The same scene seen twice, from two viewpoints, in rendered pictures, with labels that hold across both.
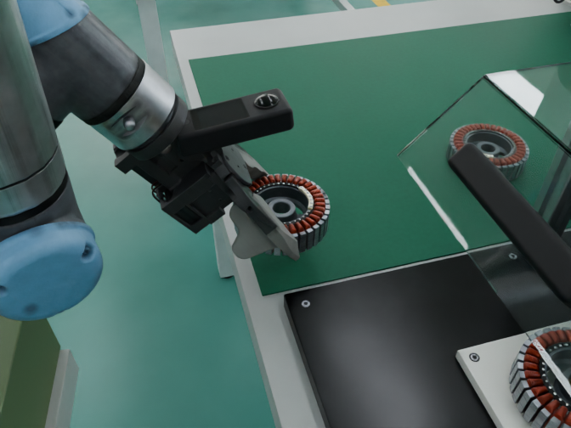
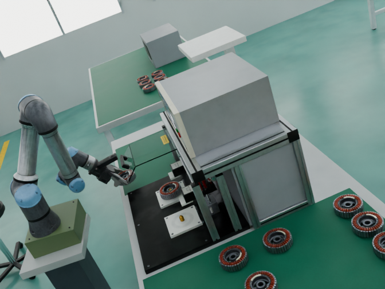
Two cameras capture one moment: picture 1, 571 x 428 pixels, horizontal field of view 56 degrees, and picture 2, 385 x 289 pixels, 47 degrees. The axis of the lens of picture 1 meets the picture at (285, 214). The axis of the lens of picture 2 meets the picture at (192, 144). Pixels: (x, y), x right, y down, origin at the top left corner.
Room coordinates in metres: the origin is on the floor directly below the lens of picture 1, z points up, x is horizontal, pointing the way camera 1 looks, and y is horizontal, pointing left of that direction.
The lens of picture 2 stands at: (-1.54, -0.79, 1.96)
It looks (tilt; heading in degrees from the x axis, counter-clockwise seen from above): 27 degrees down; 11
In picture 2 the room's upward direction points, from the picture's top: 21 degrees counter-clockwise
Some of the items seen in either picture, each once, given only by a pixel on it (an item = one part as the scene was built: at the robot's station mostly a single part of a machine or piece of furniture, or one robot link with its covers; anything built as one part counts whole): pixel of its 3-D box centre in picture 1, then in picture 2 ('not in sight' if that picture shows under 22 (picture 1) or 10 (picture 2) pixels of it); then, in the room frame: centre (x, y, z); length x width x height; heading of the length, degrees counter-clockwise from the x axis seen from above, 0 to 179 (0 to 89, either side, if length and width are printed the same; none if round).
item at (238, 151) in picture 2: not in sight; (219, 124); (0.22, -0.60, 1.09); 0.68 x 0.44 x 0.05; 16
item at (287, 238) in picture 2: not in sight; (277, 240); (-0.24, -0.72, 0.77); 0.11 x 0.11 x 0.04
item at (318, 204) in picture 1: (280, 212); (125, 177); (0.46, 0.00, 0.82); 0.11 x 0.11 x 0.04
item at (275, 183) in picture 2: not in sight; (275, 184); (-0.07, -0.77, 0.91); 0.28 x 0.03 x 0.32; 106
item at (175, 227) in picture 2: not in sight; (183, 221); (0.01, -0.33, 0.78); 0.15 x 0.15 x 0.01; 16
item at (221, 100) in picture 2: not in sight; (212, 100); (0.20, -0.61, 1.22); 0.44 x 0.39 x 0.20; 16
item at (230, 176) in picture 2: not in sight; (217, 161); (0.20, -0.54, 0.92); 0.66 x 0.01 x 0.30; 16
